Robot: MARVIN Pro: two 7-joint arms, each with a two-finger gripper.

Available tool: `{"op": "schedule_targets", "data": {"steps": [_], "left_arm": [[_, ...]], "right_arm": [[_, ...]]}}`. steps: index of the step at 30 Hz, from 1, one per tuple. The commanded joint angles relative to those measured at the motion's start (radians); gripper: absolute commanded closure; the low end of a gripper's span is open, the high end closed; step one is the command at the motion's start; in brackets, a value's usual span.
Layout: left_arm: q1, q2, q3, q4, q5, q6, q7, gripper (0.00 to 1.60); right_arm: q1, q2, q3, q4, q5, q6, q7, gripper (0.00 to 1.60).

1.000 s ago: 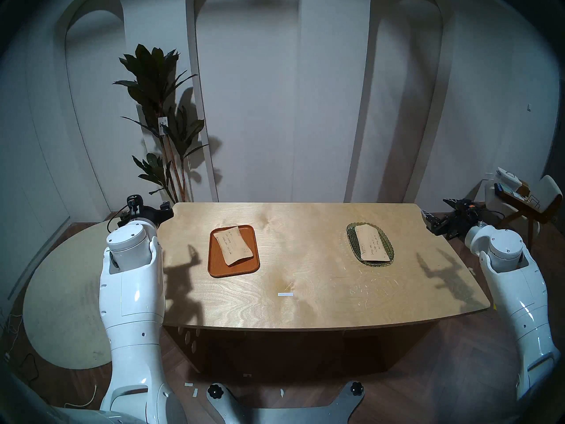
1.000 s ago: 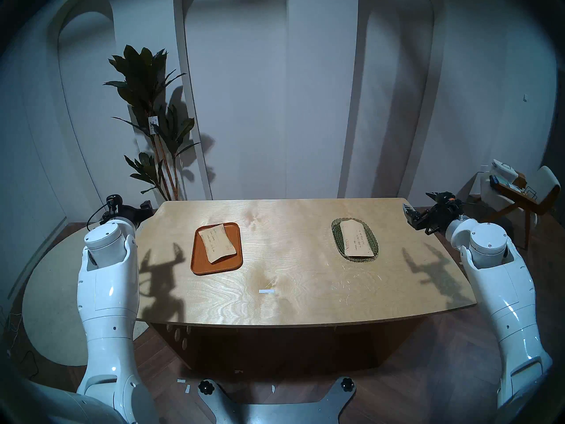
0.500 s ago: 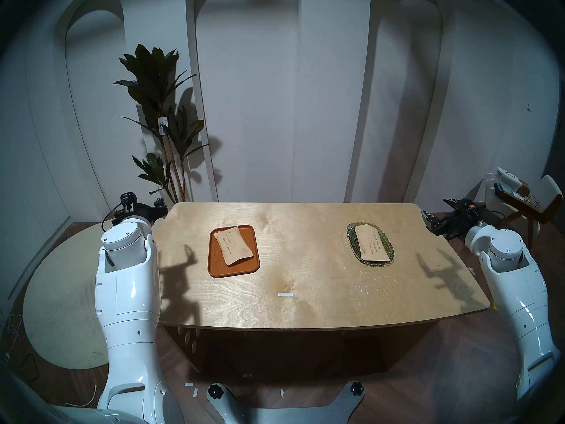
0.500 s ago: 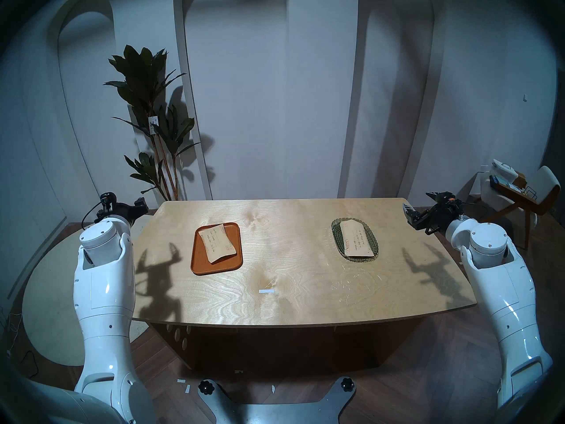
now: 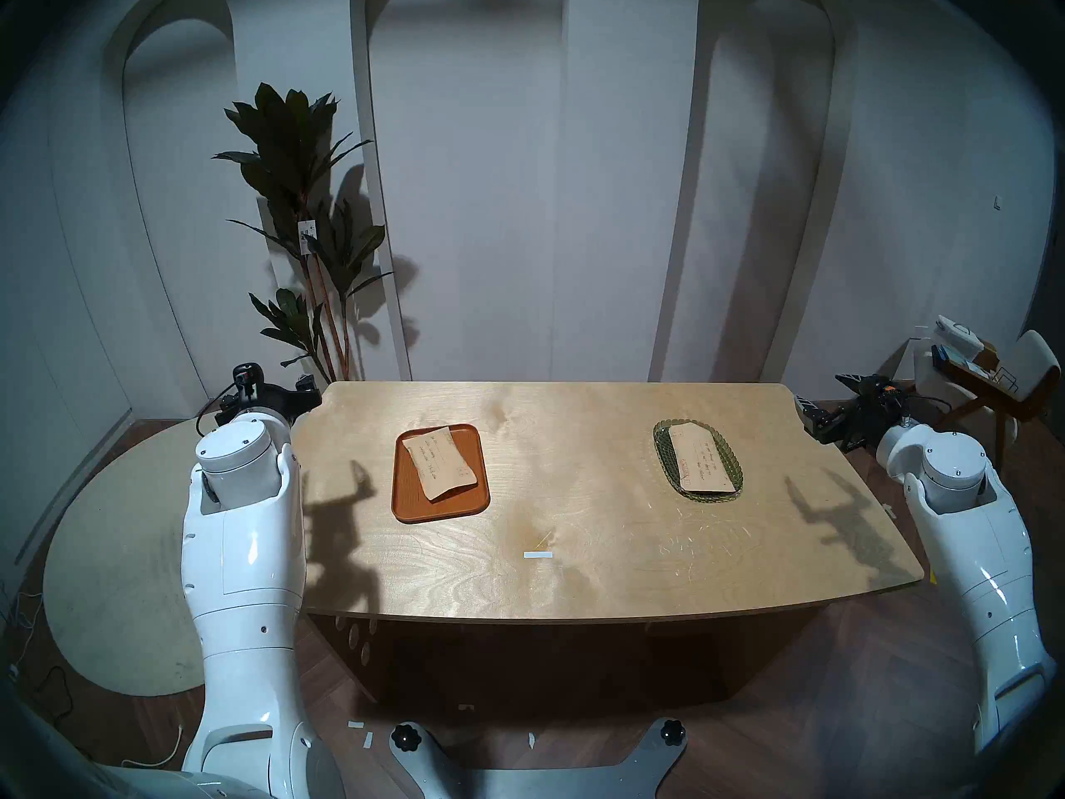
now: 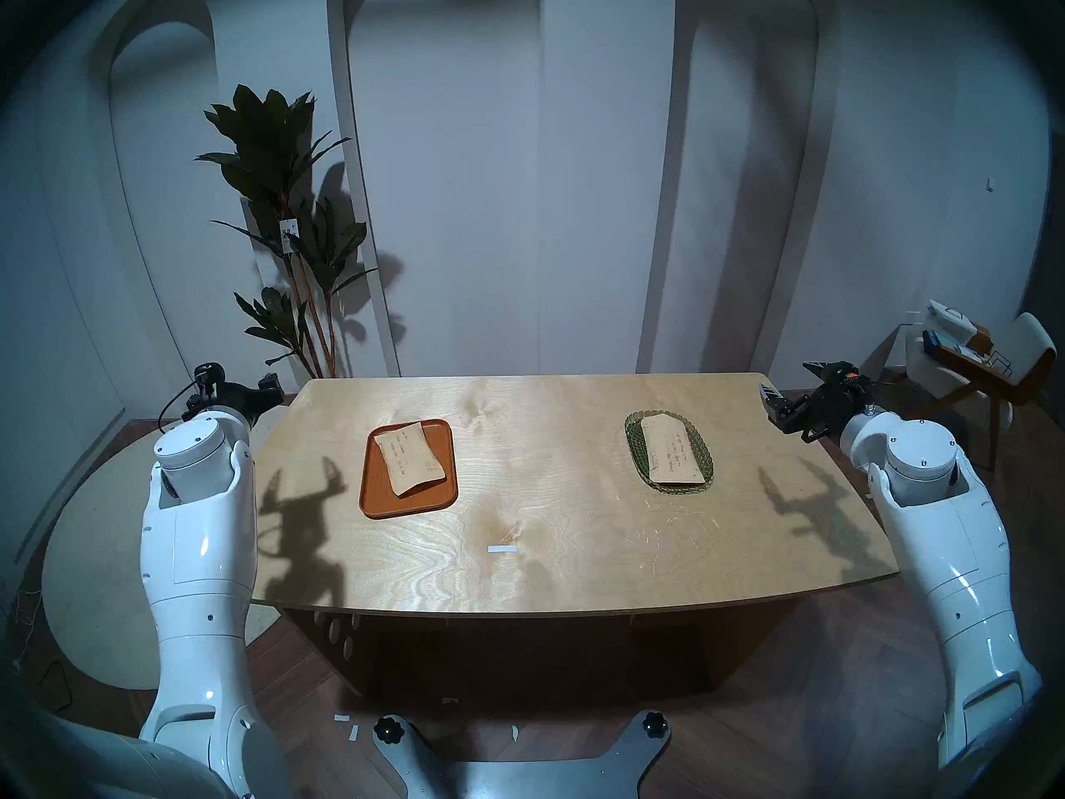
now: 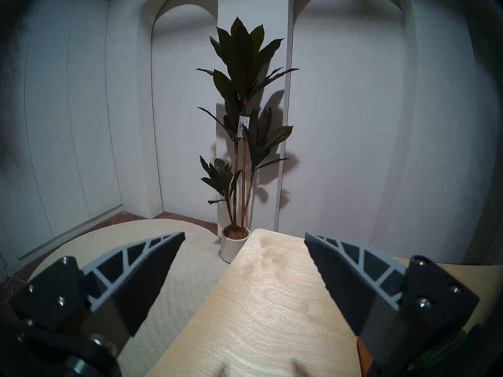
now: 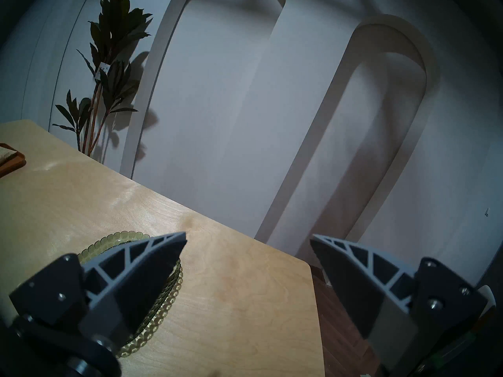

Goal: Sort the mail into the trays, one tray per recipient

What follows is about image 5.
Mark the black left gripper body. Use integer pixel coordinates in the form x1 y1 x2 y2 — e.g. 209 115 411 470
215 380 310 429

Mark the tall dark green plant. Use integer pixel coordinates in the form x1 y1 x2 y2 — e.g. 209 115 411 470
214 82 397 384

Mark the green glass tray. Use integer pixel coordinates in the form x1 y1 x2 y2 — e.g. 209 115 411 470
652 419 745 504

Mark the white wooden armchair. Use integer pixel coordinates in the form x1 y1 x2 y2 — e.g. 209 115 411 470
911 330 1062 474

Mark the dark wooden table base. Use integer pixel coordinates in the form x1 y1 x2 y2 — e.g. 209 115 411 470
312 610 833 711

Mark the oval beige rug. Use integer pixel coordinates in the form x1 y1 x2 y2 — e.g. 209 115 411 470
43 419 311 697

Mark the kraft envelope with red stamp box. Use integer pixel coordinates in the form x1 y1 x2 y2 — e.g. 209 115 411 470
402 427 479 503

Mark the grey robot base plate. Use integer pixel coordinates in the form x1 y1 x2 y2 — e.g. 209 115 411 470
391 718 688 799

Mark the white floor cable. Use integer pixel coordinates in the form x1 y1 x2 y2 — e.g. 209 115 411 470
121 725 184 770

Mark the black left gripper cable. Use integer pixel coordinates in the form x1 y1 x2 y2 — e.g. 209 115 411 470
197 381 244 437

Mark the orange wooden tray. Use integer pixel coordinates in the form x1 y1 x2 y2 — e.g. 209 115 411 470
391 424 491 525

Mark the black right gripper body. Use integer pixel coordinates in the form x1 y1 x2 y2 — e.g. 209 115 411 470
828 380 904 454

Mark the kraft envelope with handwritten address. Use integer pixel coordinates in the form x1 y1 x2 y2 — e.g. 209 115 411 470
670 423 739 495

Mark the white box on armchair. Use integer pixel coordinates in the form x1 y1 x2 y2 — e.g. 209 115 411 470
934 315 985 358

